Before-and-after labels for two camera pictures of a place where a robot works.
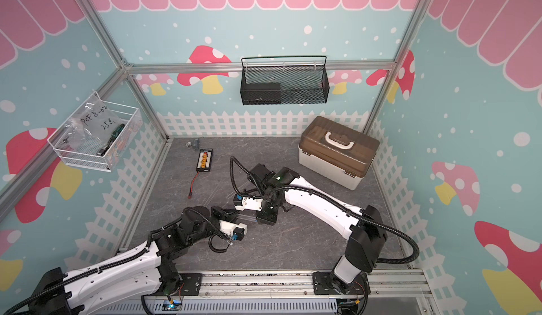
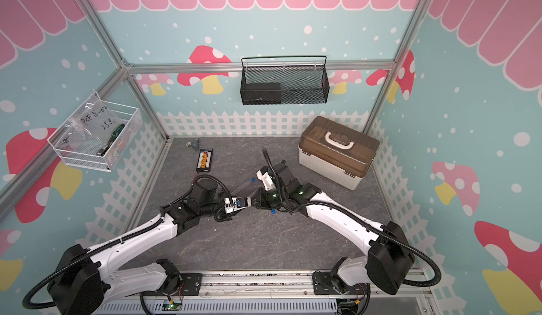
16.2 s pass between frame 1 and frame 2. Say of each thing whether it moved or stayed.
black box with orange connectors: stayed
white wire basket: stayed
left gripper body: moved
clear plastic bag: stayed
